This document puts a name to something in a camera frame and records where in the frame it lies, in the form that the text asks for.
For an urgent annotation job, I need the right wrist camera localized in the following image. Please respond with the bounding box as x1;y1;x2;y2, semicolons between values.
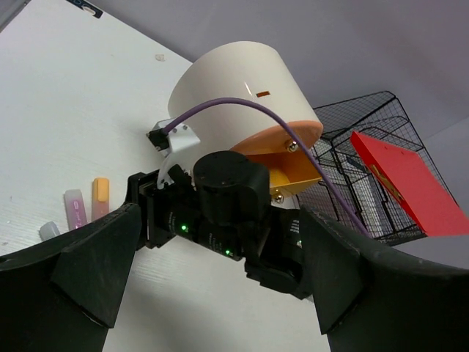
147;119;200;190

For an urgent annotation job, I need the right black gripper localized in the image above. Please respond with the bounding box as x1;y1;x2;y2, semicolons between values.
126;150;270;263

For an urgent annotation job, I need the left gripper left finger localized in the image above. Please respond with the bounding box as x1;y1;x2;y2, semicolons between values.
1;204;141;351

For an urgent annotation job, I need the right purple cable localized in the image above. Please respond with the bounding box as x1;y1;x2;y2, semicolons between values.
160;97;371;238

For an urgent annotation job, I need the cream round drawer box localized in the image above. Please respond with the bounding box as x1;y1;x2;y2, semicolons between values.
168;41;323;198

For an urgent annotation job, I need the black wire mesh organizer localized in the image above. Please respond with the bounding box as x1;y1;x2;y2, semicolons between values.
311;91;455;246

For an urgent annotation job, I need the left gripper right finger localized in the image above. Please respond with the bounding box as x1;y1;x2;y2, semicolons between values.
300;209;468;351

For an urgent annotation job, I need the pink highlighter pen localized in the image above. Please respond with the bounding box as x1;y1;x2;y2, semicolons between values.
64;189;88;231

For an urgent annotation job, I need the green highlighter pen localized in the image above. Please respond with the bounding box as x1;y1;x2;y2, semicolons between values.
39;221;61;242

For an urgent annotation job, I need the red paper folder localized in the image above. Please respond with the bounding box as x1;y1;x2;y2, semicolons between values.
350;131;468;237

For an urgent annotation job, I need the orange highlighter pen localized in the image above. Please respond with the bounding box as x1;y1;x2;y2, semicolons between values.
92;177;110;221

